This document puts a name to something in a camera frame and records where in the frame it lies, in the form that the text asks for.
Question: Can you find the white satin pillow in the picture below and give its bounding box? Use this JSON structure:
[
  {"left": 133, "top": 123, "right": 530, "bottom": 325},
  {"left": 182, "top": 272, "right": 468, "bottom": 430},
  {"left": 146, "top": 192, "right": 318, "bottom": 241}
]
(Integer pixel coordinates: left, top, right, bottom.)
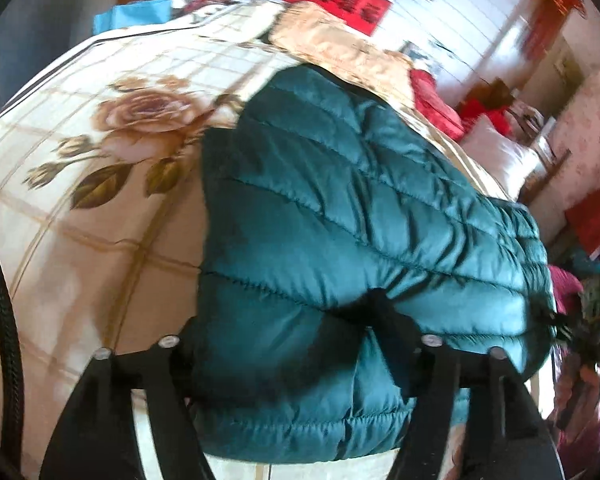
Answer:
[{"left": 460, "top": 114, "right": 538, "bottom": 200}]

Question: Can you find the red hanging wall ornament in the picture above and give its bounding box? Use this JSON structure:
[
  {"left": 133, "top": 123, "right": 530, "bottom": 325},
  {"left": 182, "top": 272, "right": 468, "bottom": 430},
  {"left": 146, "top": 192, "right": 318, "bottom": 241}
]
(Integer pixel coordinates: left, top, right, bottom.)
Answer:
[{"left": 521, "top": 0, "right": 586, "bottom": 62}]

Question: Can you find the dark red velvet blanket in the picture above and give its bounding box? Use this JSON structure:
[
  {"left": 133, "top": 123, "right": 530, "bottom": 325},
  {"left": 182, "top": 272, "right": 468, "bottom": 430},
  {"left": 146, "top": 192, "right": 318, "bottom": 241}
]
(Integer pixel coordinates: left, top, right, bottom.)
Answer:
[{"left": 548, "top": 264, "right": 584, "bottom": 315}]

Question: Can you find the floral cream bed quilt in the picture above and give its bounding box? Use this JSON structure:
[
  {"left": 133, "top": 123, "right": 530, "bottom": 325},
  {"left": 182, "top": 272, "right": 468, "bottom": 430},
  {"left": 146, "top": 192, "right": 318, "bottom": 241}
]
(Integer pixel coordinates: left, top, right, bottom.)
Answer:
[{"left": 0, "top": 1, "right": 518, "bottom": 479}]

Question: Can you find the yellow ruffled pillow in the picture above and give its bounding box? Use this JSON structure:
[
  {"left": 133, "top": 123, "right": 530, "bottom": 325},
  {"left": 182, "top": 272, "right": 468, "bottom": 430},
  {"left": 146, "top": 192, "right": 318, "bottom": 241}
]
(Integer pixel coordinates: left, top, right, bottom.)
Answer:
[{"left": 270, "top": 2, "right": 415, "bottom": 110}]

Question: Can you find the dark green puffer jacket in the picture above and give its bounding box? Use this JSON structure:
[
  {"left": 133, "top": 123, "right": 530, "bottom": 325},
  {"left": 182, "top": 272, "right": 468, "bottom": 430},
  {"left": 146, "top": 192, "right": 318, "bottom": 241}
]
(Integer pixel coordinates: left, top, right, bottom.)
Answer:
[{"left": 186, "top": 65, "right": 554, "bottom": 464}]

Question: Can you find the black braided cable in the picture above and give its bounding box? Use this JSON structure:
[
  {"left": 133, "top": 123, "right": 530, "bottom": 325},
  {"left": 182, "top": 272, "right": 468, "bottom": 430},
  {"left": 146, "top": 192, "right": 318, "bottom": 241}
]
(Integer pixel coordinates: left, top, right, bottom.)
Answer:
[{"left": 0, "top": 219, "right": 27, "bottom": 470}]

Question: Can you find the red ruffled heart pillow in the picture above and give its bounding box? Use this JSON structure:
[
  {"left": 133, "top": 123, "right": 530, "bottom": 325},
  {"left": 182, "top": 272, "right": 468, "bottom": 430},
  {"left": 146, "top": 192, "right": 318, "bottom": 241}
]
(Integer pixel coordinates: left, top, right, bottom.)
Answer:
[{"left": 410, "top": 70, "right": 465, "bottom": 141}]

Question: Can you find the wooden chair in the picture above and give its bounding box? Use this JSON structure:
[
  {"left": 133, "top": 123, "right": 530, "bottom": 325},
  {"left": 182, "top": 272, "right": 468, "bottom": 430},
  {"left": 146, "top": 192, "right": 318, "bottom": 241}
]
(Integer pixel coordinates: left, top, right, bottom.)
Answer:
[{"left": 506, "top": 100, "right": 571, "bottom": 205}]

